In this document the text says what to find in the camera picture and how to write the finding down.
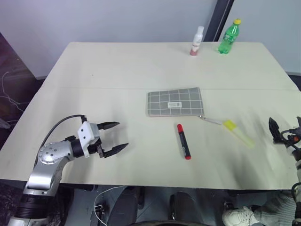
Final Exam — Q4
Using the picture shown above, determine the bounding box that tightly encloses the grey checked pencil pouch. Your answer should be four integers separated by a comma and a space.
147, 87, 222, 125

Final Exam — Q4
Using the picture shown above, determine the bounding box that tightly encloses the yellow highlighter pen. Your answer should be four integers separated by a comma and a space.
222, 120, 255, 149

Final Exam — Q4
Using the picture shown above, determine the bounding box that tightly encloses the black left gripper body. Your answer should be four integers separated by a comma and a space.
88, 137, 107, 159

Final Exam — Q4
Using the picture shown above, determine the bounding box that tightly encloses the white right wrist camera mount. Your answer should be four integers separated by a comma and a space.
288, 145, 301, 163

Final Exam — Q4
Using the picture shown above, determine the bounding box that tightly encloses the grey ribbed trouser leg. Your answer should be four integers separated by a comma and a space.
250, 192, 297, 226

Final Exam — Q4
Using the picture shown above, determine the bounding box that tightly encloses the white sneaker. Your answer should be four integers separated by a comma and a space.
222, 206, 260, 226

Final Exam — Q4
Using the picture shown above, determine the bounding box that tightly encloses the green bottle with yellow cap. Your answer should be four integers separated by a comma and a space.
218, 18, 242, 55

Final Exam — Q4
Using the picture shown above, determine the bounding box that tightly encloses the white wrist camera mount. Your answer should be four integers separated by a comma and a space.
288, 145, 301, 163
77, 121, 101, 159

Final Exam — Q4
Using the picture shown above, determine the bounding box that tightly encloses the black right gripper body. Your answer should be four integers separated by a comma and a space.
280, 128, 301, 148

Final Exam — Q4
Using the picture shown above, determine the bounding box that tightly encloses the dark rounded shape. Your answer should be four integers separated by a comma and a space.
114, 186, 145, 226

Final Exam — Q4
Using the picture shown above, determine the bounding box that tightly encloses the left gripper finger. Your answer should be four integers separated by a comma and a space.
103, 142, 129, 159
97, 121, 120, 131

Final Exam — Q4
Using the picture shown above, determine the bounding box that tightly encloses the thin white cable under table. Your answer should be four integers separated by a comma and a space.
93, 185, 127, 226

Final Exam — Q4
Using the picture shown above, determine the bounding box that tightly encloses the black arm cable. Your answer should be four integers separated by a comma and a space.
291, 180, 301, 200
34, 114, 86, 165

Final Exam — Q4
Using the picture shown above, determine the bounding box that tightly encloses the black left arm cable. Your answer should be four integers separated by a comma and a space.
34, 114, 86, 165

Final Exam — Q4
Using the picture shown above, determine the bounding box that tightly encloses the red and black marker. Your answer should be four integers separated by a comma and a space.
176, 123, 191, 161

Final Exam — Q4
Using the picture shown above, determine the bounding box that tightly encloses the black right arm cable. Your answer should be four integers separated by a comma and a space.
291, 180, 301, 200

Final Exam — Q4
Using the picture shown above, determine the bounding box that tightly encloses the white and pink spray bottle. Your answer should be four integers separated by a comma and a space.
190, 25, 205, 57

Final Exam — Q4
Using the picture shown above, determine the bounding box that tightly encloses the white floor cable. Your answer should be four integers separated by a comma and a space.
0, 70, 28, 129

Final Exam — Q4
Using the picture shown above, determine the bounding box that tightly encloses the dark vertical wall panel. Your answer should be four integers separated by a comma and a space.
203, 0, 235, 43

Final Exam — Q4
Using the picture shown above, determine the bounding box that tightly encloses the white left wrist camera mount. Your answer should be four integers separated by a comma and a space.
77, 121, 101, 159

